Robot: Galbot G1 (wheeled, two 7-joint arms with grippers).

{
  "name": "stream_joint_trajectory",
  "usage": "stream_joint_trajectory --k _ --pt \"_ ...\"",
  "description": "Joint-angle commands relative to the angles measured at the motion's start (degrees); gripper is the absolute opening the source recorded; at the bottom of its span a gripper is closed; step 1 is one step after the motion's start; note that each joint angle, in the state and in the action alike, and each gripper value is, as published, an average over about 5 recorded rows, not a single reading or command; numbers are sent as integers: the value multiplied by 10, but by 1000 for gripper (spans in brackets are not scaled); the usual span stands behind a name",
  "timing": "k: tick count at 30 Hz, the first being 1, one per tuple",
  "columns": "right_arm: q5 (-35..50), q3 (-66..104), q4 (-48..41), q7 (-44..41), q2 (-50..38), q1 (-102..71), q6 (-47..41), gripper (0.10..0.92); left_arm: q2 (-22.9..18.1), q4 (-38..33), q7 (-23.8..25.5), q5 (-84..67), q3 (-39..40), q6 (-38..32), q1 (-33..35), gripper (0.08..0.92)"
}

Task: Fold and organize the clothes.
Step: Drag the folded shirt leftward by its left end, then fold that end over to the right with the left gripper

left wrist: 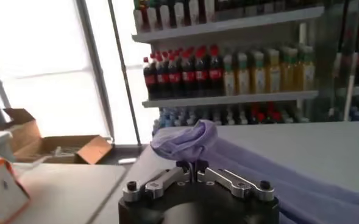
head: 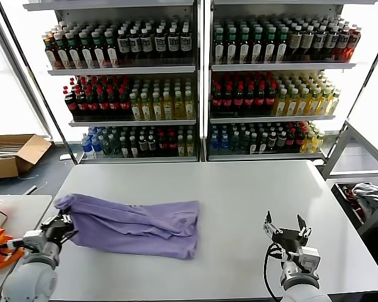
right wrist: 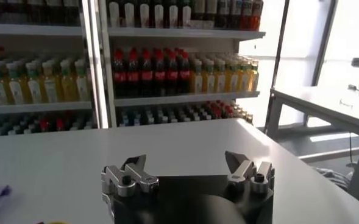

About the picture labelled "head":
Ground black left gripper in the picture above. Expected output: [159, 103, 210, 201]
[40, 211, 78, 243]

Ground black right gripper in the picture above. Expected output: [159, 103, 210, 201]
[263, 211, 311, 252]

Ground purple printed T-shirt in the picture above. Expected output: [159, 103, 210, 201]
[54, 193, 201, 261]

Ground black storage bin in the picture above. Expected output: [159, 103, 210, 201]
[330, 181, 378, 235]

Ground orange fabric bag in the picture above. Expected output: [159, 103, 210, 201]
[0, 224, 25, 273]

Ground dark red garment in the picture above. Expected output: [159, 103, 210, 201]
[341, 184, 366, 220]

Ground open cardboard box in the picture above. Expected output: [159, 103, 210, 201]
[0, 133, 52, 179]

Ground white foam strips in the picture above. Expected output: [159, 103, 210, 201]
[0, 142, 21, 159]

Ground green soda bottle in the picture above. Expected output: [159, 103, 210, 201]
[102, 133, 113, 156]
[240, 130, 251, 153]
[230, 130, 241, 153]

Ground grey crumpled garment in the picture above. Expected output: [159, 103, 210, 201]
[351, 182, 378, 217]

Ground yellow juice bottle green label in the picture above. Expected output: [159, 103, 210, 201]
[274, 88, 288, 116]
[329, 89, 341, 115]
[152, 92, 164, 120]
[163, 91, 174, 120]
[185, 90, 196, 119]
[286, 87, 299, 116]
[297, 87, 309, 116]
[130, 92, 143, 121]
[173, 90, 185, 120]
[307, 87, 321, 115]
[141, 92, 153, 120]
[318, 87, 331, 115]

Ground grey metal shelf unit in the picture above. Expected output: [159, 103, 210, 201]
[204, 0, 357, 162]
[23, 0, 205, 164]

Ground dark tea bottle green cap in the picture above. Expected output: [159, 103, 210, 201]
[238, 26, 251, 63]
[105, 29, 120, 68]
[214, 26, 226, 63]
[226, 26, 238, 63]
[276, 25, 289, 62]
[55, 31, 69, 69]
[92, 29, 106, 68]
[66, 30, 82, 69]
[251, 26, 264, 62]
[79, 30, 94, 69]
[263, 25, 277, 62]

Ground red tea bottle white cap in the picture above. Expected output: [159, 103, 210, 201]
[348, 26, 362, 60]
[43, 34, 57, 70]

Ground dark bottle beige label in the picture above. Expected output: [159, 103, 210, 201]
[289, 25, 303, 60]
[302, 25, 315, 60]

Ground dark bottle blue white label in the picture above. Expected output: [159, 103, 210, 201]
[117, 28, 130, 60]
[167, 26, 180, 59]
[314, 25, 327, 60]
[154, 27, 167, 60]
[326, 25, 340, 60]
[141, 28, 154, 60]
[180, 26, 192, 59]
[129, 28, 142, 60]
[336, 25, 350, 60]

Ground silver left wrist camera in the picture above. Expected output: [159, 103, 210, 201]
[21, 229, 47, 249]

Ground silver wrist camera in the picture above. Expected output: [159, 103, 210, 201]
[21, 229, 47, 249]
[297, 247, 321, 272]

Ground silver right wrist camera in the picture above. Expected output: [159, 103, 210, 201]
[297, 247, 321, 272]

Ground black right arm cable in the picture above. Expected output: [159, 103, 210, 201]
[263, 243, 286, 299]

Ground grey metal frame cart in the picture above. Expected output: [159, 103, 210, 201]
[320, 118, 378, 237]

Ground dark slanted metal post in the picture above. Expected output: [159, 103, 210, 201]
[0, 0, 78, 164]

